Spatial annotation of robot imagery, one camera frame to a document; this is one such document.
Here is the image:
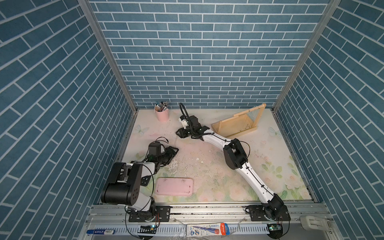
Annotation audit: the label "pink pen holder cup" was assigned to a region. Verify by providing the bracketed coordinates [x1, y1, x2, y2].
[154, 107, 170, 122]

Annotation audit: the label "white plastic bracket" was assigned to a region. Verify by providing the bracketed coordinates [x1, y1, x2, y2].
[300, 216, 330, 231]

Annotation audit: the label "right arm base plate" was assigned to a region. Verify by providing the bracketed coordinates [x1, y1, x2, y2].
[244, 205, 291, 222]

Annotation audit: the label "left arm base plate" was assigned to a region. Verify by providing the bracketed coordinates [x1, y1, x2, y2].
[127, 206, 171, 223]

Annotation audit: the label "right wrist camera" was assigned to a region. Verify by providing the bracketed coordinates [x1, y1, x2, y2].
[179, 116, 189, 129]

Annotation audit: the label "black calculator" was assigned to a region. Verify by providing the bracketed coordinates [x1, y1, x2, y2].
[141, 175, 152, 187]

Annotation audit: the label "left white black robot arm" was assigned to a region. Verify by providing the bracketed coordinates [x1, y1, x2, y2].
[101, 137, 179, 222]

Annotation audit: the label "pens in cup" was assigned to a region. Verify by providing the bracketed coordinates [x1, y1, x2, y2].
[154, 102, 169, 112]

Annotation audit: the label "toothpaste box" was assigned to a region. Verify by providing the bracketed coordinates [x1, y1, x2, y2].
[187, 223, 231, 237]

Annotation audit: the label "wooden jewelry display stand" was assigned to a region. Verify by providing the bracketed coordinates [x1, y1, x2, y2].
[212, 103, 267, 139]

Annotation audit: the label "pink plastic tray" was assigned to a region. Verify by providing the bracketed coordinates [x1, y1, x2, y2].
[155, 177, 194, 197]

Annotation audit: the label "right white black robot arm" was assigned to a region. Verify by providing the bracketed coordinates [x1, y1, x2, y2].
[176, 103, 288, 221]

